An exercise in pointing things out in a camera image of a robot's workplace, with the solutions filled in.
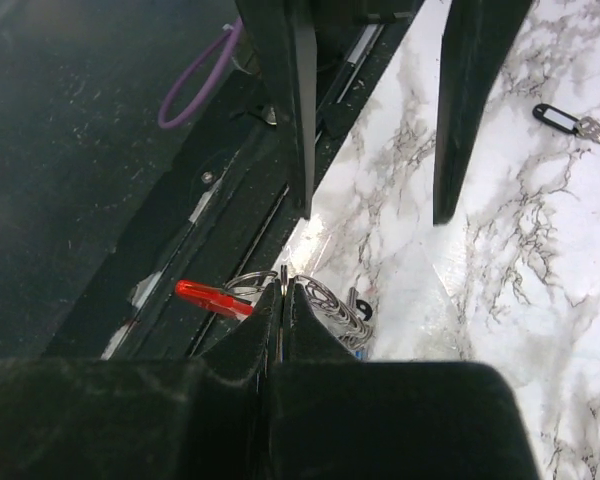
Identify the red-handled metal keyring tool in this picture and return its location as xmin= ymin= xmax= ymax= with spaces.
xmin=174 ymin=280 xmax=254 ymax=320

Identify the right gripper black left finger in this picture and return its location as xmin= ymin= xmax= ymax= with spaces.
xmin=0 ymin=284 xmax=283 ymax=479

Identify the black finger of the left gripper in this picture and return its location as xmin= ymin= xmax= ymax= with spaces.
xmin=433 ymin=0 xmax=532 ymax=225
xmin=236 ymin=0 xmax=317 ymax=219

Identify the chain of silver split rings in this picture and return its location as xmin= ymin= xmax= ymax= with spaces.
xmin=224 ymin=267 xmax=376 ymax=351

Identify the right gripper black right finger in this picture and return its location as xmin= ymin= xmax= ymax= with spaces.
xmin=268 ymin=286 xmax=538 ymax=479

